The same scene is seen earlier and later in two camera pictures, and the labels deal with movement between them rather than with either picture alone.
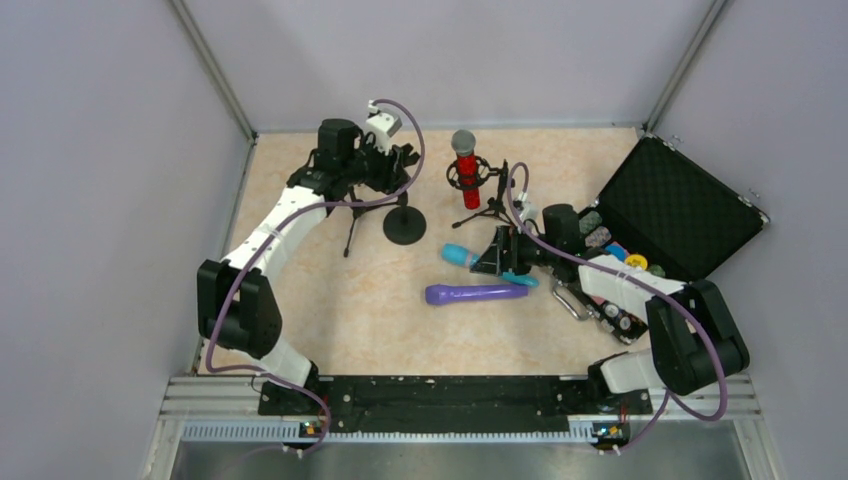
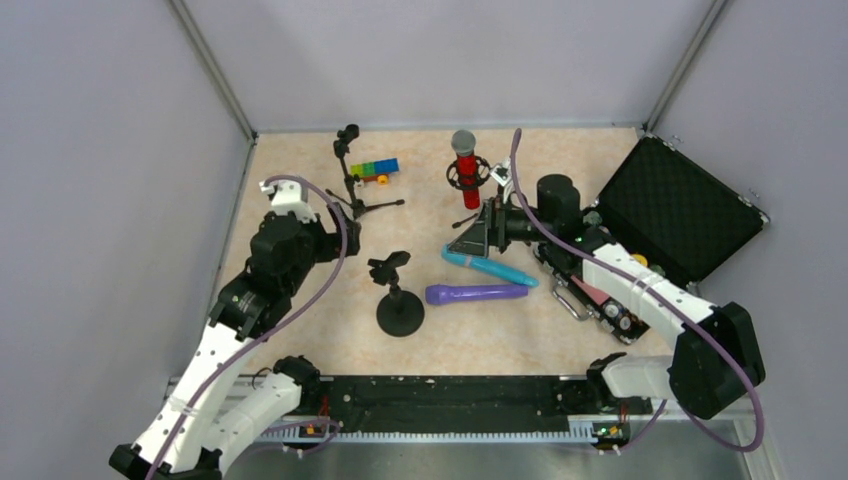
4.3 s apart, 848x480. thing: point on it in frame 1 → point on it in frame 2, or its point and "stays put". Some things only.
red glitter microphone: (463, 143) stays put
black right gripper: (510, 250) → (499, 225)
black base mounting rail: (453, 404) stays put
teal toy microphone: (456, 255) stays put
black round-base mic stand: (404, 225) → (399, 313)
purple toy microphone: (449, 294) stays put
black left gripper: (395, 166) → (342, 226)
